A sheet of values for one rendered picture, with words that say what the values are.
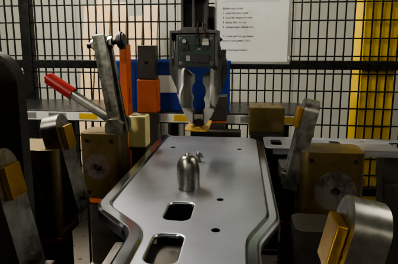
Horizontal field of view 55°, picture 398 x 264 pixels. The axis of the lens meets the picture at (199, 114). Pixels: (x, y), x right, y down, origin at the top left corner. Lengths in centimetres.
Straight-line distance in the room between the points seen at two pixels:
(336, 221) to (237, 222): 21
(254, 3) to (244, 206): 80
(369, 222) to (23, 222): 29
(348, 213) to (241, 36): 96
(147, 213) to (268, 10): 84
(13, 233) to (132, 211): 15
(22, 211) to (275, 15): 94
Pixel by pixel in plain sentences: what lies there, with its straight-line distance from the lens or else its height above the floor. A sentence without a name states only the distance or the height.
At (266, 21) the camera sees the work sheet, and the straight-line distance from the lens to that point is 118.
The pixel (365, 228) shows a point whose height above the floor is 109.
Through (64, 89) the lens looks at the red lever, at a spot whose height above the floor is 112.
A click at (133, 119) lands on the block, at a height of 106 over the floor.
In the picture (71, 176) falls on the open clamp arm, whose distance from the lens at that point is 52.
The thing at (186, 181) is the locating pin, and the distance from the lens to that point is 52.
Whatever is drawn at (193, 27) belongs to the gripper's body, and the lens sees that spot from 56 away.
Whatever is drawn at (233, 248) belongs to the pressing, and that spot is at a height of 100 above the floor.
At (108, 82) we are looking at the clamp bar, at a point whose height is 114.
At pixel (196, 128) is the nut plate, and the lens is 62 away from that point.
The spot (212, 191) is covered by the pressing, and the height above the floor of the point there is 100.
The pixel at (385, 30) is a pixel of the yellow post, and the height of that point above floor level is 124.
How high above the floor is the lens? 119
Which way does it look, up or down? 10 degrees down
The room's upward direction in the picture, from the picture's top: straight up
